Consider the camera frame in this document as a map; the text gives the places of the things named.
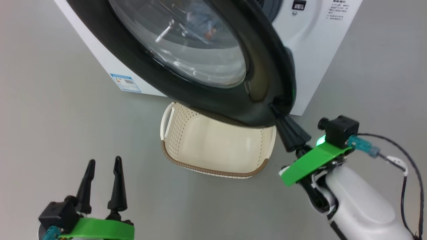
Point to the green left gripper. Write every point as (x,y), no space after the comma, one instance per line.
(100,230)

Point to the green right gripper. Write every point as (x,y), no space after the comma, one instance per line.
(310,163)

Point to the dark grey washing machine door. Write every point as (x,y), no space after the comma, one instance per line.
(200,96)

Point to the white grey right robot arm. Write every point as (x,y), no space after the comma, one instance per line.
(360,206)

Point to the white washing machine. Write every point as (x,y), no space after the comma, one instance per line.
(313,66)

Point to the cream perforated laundry basket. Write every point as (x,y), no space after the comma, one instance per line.
(217,143)

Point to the grey rubber door seal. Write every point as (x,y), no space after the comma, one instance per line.
(273,8)

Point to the black door lock slot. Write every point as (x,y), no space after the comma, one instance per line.
(299,4)

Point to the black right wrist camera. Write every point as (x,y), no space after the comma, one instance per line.
(340,130)

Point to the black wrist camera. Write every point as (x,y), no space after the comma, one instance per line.
(58,215)
(340,130)

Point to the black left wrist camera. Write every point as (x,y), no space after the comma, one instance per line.
(58,215)

